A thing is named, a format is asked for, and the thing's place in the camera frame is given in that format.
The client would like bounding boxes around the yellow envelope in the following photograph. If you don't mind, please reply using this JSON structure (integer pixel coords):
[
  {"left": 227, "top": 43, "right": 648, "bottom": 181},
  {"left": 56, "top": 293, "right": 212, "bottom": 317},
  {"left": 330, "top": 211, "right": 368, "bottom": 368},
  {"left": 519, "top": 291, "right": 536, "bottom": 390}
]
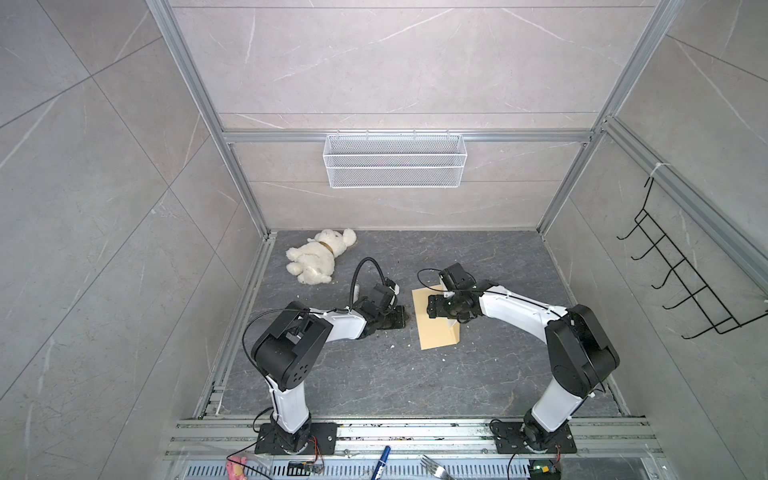
[{"left": 412, "top": 288, "right": 460, "bottom": 350}]

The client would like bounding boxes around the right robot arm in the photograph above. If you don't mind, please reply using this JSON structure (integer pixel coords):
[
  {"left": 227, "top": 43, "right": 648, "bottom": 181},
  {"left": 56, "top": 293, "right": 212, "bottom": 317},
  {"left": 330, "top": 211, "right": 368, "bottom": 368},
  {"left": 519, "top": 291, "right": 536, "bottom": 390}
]
[{"left": 423, "top": 263, "right": 620, "bottom": 453}]

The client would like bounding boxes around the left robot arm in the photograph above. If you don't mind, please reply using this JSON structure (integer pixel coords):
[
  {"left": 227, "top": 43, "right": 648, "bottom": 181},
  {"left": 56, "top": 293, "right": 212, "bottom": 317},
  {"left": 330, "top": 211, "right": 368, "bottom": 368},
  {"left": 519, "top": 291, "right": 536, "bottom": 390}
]
[{"left": 244, "top": 257, "right": 409, "bottom": 454}]

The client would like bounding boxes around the white teddy bear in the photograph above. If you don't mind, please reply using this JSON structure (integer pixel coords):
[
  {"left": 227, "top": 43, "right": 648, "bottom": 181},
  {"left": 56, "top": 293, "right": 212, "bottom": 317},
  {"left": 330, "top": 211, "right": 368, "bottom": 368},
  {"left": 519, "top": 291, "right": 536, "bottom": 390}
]
[{"left": 286, "top": 229, "right": 357, "bottom": 285}]

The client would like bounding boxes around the blue marker pen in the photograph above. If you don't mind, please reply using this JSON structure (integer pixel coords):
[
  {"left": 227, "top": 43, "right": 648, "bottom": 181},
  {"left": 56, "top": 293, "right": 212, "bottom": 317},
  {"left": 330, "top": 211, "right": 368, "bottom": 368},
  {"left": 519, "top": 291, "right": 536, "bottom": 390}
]
[{"left": 370, "top": 445, "right": 391, "bottom": 480}]

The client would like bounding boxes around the silver fork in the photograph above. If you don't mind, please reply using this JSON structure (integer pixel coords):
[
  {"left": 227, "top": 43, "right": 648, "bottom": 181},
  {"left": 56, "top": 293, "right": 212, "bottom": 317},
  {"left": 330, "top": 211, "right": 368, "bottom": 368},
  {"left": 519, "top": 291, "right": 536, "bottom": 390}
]
[{"left": 420, "top": 455, "right": 454, "bottom": 480}]

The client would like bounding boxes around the pink object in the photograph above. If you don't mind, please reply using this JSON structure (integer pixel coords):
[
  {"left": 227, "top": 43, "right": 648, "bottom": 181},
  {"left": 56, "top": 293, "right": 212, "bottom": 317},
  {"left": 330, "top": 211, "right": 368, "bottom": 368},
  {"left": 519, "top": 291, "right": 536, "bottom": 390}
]
[{"left": 226, "top": 456, "right": 248, "bottom": 480}]

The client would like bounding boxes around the white wire mesh basket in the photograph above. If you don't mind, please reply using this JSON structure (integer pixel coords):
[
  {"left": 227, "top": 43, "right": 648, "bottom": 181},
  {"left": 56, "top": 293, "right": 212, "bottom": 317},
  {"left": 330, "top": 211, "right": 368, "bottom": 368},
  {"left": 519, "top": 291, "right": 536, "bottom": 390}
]
[{"left": 323, "top": 133, "right": 468, "bottom": 189}]

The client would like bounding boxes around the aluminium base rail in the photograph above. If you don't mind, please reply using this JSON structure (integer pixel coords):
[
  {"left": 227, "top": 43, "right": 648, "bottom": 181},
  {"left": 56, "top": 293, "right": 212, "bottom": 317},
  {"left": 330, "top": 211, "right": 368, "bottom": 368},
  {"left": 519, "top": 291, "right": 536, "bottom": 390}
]
[{"left": 163, "top": 416, "right": 674, "bottom": 479}]

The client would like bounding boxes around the black wire hook rack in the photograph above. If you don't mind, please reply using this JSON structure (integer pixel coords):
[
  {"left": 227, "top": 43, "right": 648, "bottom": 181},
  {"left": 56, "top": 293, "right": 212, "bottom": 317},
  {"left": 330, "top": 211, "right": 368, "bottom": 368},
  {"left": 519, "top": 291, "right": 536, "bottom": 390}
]
[{"left": 616, "top": 178, "right": 767, "bottom": 340}]

